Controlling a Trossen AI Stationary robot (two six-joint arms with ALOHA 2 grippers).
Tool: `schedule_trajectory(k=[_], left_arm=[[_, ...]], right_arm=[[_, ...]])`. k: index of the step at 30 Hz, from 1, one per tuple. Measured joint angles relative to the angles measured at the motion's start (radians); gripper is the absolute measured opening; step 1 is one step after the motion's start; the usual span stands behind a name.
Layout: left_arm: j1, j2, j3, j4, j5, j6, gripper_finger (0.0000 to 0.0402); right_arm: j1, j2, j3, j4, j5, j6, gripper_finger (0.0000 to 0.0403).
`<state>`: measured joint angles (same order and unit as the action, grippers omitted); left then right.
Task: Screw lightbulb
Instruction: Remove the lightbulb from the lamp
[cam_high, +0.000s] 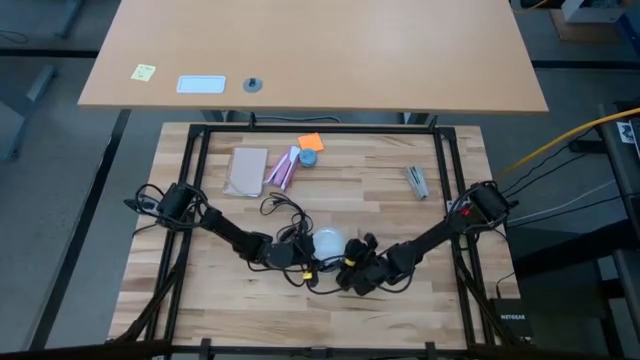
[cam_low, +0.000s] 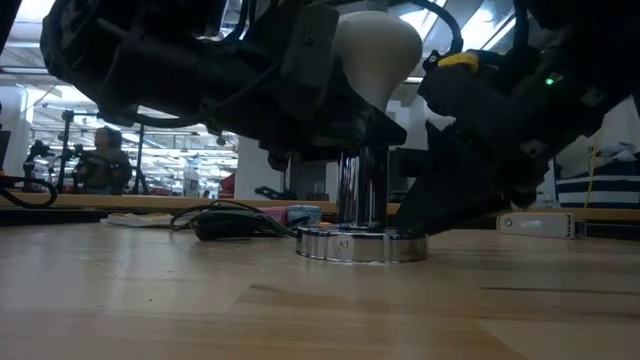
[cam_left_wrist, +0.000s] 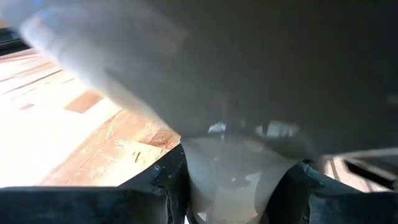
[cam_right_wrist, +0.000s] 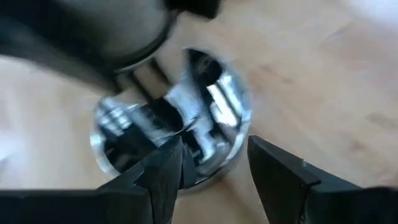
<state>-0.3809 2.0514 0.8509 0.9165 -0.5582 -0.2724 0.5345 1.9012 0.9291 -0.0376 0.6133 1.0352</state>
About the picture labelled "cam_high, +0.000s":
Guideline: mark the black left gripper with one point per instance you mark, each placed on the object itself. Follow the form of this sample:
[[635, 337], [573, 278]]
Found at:
[[304, 252]]

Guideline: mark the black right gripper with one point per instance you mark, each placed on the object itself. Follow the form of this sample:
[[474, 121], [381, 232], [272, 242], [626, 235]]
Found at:
[[361, 265]]

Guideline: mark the white flood light bulb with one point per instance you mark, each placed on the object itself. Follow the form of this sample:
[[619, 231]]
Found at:
[[329, 243]]

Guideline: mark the chrome lamp socket base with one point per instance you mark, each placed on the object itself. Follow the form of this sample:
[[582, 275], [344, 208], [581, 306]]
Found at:
[[330, 266]]

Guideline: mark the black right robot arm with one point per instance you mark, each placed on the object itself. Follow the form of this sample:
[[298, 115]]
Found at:
[[435, 235]]

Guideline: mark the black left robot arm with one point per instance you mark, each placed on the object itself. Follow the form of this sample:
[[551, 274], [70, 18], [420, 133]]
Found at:
[[225, 230]]

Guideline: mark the blue patterned round tin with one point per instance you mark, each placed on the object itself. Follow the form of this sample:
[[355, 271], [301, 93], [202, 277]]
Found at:
[[308, 158]]

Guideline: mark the orange sticky note pad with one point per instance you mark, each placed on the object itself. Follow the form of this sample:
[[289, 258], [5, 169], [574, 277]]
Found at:
[[311, 142]]

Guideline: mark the tan laminate desk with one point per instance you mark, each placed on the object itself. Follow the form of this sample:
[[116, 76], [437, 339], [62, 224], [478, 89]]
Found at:
[[320, 50]]

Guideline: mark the yellow sticky note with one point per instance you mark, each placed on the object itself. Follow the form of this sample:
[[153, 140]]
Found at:
[[143, 72]]

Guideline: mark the grey desk foot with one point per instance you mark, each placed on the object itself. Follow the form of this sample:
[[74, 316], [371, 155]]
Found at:
[[30, 110]]

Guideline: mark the brown cardboard box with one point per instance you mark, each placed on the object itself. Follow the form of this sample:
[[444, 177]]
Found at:
[[585, 32]]

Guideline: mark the black aluminium table frame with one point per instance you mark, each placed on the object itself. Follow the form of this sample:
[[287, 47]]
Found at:
[[320, 128]]

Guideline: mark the black Netgear network switch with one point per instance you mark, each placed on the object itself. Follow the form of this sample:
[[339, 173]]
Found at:
[[512, 320]]

